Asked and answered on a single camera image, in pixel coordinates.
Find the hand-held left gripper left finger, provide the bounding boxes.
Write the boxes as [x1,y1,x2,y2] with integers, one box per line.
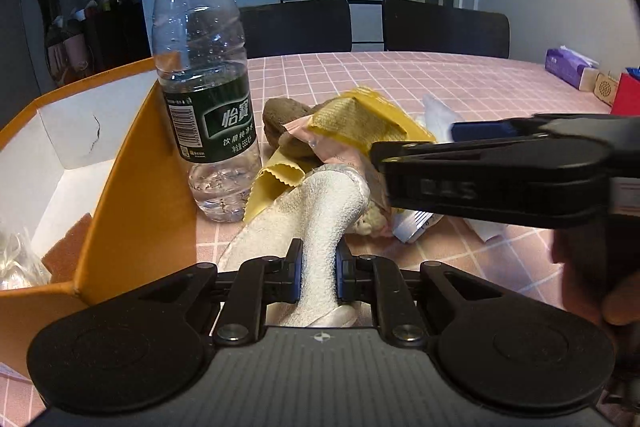
[149,238,305,344]

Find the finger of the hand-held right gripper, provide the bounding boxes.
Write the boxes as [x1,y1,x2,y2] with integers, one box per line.
[450,113,640,144]
[369,134,617,168]

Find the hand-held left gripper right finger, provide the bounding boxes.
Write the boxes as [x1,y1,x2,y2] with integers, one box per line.
[334,241,495,343]

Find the white fluffy cloth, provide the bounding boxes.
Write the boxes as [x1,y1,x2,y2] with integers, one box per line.
[219,164,372,329]

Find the yellow zigzag-edged cloth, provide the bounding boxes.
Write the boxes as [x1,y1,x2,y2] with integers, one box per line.
[244,161,307,222]

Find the yellow woven cloth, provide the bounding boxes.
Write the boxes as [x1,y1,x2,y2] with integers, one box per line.
[307,89,437,158]

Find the orange cardboard box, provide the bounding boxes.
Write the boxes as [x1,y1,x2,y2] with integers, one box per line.
[0,54,212,380]

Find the person's right hand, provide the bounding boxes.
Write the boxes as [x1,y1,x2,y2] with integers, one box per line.
[550,227,640,327]

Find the white plastic bag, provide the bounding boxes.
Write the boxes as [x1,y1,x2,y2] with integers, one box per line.
[421,95,467,142]

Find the white paper piece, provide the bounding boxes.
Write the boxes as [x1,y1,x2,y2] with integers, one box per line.
[469,219,507,244]

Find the white striped packet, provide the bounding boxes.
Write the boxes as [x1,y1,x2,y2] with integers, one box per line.
[391,206,445,244]

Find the black chair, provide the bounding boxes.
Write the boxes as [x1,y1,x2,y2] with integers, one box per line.
[239,0,354,58]
[382,0,511,58]

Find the purple tissue pack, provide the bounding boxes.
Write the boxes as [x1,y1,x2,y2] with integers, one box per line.
[544,47,601,90]

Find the pink cloth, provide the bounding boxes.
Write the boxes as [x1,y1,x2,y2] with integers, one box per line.
[287,116,383,170]

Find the small wooden box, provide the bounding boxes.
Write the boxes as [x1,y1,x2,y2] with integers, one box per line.
[594,71,622,106]

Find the red box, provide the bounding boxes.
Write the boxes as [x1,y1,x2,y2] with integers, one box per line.
[610,74,640,116]

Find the brown sponge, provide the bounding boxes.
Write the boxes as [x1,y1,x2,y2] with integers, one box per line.
[42,213,94,284]

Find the clear plastic water bottle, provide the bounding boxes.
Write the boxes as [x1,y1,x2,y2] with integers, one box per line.
[151,0,264,224]

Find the clear crumpled plastic bag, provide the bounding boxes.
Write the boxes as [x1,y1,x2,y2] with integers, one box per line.
[0,227,52,290]

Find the dark cabinet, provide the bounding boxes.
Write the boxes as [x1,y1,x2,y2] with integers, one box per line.
[82,1,152,72]

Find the pink hanging bags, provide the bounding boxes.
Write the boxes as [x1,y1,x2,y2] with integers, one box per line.
[45,32,92,84]

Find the wavy wall mirror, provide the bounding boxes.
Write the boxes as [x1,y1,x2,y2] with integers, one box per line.
[32,0,57,90]

